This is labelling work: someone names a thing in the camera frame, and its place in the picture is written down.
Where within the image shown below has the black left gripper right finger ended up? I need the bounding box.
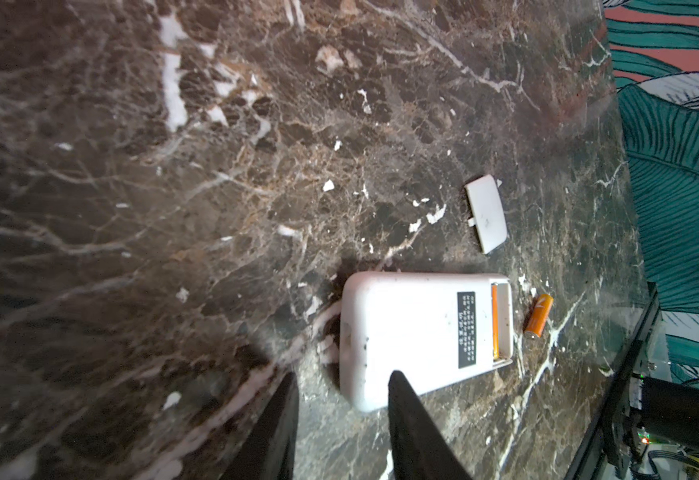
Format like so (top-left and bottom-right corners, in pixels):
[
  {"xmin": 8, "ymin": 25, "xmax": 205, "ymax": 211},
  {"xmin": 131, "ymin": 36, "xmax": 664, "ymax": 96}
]
[{"xmin": 387, "ymin": 370, "xmax": 471, "ymax": 480}]

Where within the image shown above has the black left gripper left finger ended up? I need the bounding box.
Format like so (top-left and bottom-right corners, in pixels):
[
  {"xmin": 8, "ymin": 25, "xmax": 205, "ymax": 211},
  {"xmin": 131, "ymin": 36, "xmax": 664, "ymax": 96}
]
[{"xmin": 221, "ymin": 372, "xmax": 300, "ymax": 480}]

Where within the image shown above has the white remote control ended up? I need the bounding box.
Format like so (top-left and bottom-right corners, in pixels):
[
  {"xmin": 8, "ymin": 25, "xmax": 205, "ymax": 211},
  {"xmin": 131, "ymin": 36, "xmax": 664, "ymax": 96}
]
[{"xmin": 339, "ymin": 271, "xmax": 515, "ymax": 412}]

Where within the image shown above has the orange battery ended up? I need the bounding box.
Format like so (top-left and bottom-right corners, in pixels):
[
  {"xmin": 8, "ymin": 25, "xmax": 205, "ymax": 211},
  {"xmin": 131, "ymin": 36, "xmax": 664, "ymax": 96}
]
[
  {"xmin": 523, "ymin": 294, "xmax": 553, "ymax": 338},
  {"xmin": 491, "ymin": 283, "xmax": 501, "ymax": 361}
]

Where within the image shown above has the white battery cover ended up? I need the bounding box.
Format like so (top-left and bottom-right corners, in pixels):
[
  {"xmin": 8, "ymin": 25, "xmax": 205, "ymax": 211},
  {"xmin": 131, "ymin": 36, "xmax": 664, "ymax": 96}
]
[{"xmin": 465, "ymin": 175, "xmax": 507, "ymax": 254}]

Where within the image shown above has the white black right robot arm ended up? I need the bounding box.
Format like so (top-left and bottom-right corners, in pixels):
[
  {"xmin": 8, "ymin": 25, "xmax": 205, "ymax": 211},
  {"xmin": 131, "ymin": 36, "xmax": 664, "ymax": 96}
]
[{"xmin": 631, "ymin": 377, "xmax": 699, "ymax": 450}]

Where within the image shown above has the black front mounting rail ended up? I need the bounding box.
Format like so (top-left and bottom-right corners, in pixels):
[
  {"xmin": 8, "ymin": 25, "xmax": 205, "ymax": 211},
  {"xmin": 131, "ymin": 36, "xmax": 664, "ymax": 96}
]
[{"xmin": 565, "ymin": 282, "xmax": 661, "ymax": 480}]

